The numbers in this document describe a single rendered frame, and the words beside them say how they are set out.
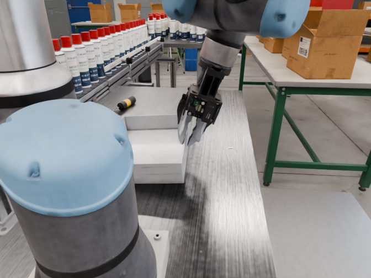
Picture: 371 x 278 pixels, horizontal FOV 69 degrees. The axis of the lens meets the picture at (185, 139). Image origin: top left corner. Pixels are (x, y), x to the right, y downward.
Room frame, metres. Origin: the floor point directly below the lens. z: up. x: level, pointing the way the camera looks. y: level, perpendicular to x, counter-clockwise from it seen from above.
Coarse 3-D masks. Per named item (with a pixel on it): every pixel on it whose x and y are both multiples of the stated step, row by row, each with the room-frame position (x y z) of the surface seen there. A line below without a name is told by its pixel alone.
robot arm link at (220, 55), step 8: (208, 40) 0.55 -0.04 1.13; (208, 48) 0.55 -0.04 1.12; (216, 48) 0.54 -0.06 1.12; (224, 48) 0.54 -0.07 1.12; (232, 48) 0.54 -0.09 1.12; (200, 56) 0.57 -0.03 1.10; (208, 56) 0.54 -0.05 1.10; (216, 56) 0.54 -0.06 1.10; (224, 56) 0.54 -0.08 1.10; (232, 56) 0.54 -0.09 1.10; (240, 56) 0.57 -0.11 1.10; (216, 64) 0.54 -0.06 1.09; (224, 64) 0.54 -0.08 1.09; (232, 64) 0.55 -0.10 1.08
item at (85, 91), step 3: (99, 81) 1.17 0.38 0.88; (102, 81) 1.17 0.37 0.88; (93, 84) 1.12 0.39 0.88; (96, 84) 1.12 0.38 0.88; (99, 84) 1.12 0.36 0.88; (93, 87) 1.08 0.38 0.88; (96, 87) 1.08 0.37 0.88; (84, 90) 1.03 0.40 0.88; (87, 90) 1.03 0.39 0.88; (90, 90) 1.03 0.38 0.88; (84, 93) 1.00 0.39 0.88; (87, 93) 1.00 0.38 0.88; (78, 96) 0.96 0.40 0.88; (81, 96) 0.96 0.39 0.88
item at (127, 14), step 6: (120, 6) 5.87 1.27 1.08; (126, 6) 5.86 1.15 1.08; (132, 6) 5.84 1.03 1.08; (138, 6) 5.96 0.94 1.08; (120, 12) 5.93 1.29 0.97; (126, 12) 5.91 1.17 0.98; (132, 12) 5.90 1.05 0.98; (138, 12) 5.97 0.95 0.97; (126, 18) 5.92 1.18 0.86; (132, 18) 5.90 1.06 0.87; (138, 18) 5.95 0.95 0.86
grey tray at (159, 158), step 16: (128, 128) 0.74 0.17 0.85; (144, 128) 0.74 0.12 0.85; (160, 128) 0.73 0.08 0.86; (176, 128) 0.73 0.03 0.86; (144, 144) 0.64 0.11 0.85; (160, 144) 0.64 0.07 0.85; (176, 144) 0.63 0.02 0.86; (144, 160) 0.56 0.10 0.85; (160, 160) 0.55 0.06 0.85; (176, 160) 0.55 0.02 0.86; (144, 176) 0.47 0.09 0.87; (160, 176) 0.46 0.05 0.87; (176, 176) 0.46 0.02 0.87
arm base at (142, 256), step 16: (144, 240) 0.24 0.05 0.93; (128, 256) 0.20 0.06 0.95; (144, 256) 0.22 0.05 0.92; (48, 272) 0.18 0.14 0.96; (64, 272) 0.17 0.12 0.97; (80, 272) 0.17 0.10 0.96; (96, 272) 0.18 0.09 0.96; (112, 272) 0.18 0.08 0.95; (128, 272) 0.19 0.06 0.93; (144, 272) 0.21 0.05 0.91
